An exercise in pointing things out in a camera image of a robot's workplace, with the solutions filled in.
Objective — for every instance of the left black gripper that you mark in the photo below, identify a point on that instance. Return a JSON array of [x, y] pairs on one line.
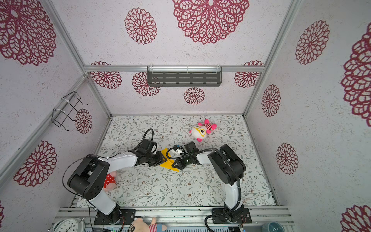
[[160, 159]]

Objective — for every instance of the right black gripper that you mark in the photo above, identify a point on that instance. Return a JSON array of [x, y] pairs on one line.
[[179, 165]]

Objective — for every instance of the yellow square paper sheet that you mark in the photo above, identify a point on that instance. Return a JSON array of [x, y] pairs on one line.
[[168, 163]]

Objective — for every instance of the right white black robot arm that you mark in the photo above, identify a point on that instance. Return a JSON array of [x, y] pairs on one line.
[[227, 164]]

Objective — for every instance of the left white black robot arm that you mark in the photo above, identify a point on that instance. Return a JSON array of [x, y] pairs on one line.
[[89, 177]]

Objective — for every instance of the pink white plush toy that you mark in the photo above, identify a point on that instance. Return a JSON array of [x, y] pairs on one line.
[[200, 131]]

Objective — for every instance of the pink doll red dotted dress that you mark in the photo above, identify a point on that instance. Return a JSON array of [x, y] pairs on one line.
[[110, 182]]

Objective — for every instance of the pig plush striped shirt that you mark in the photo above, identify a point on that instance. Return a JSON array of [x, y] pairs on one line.
[[139, 225]]

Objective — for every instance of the white analog alarm clock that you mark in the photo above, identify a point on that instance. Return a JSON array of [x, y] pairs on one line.
[[69, 225]]

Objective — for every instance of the teal round clock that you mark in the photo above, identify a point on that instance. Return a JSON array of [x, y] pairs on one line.
[[272, 227]]

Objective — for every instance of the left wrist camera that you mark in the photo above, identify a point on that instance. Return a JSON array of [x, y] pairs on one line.
[[144, 148]]

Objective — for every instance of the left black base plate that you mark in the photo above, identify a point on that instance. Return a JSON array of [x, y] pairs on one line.
[[117, 217]]

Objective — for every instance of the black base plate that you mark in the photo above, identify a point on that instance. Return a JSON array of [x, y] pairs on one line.
[[117, 217], [241, 216]]

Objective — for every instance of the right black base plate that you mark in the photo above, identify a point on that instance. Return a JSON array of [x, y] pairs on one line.
[[241, 216]]

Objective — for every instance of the dark grey wall shelf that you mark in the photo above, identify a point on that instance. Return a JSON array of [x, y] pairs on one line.
[[160, 77]]

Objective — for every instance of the black wire wall rack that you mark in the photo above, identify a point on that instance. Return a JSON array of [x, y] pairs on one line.
[[63, 113]]

